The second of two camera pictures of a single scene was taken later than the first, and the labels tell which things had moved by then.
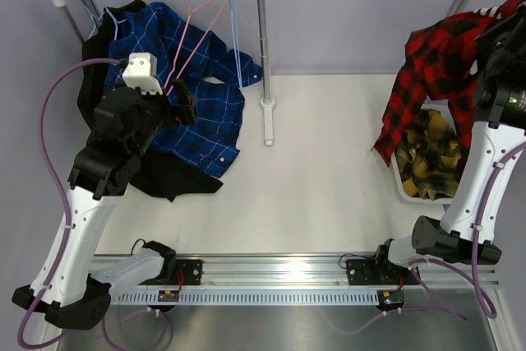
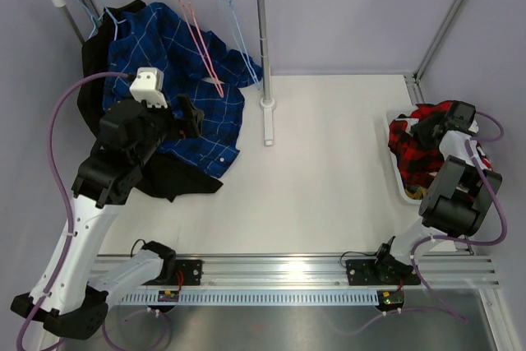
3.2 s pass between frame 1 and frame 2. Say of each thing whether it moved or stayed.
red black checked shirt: moved
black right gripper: moved
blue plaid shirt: stayed
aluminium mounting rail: stayed
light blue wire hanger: moved
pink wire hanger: moved
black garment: stayed
